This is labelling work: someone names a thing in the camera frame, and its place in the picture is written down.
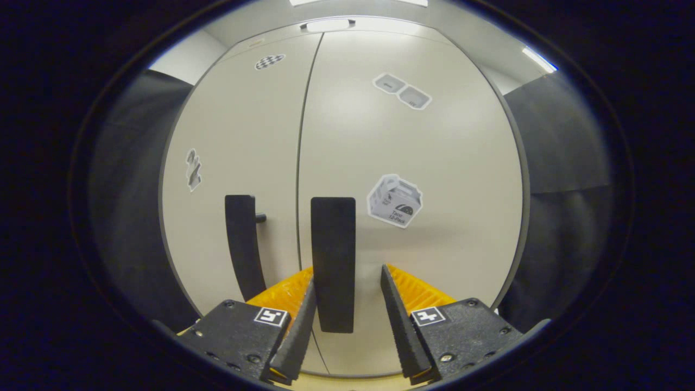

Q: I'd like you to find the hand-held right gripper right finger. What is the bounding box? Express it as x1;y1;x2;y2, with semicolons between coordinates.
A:
380;264;526;385

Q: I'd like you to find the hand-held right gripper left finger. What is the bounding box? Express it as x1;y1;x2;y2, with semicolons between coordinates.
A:
176;266;318;386

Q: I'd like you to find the beige cabinet door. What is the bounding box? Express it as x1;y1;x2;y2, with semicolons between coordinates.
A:
161;33;326;375
296;30;525;378

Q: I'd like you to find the beige double-door shoe cabinet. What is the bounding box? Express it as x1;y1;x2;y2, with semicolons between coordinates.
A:
157;15;532;380

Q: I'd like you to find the beige cabinet drawer front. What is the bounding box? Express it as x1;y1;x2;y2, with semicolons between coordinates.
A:
214;15;457;58

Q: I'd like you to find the black backdrop cloth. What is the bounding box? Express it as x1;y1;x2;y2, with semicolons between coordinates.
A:
497;71;617;333
87;68;201;332

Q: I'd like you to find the small ceiling light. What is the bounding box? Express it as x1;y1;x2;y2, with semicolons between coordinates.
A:
521;46;558;74

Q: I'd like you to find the long ceiling light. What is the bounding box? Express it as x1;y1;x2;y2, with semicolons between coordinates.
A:
288;0;429;7

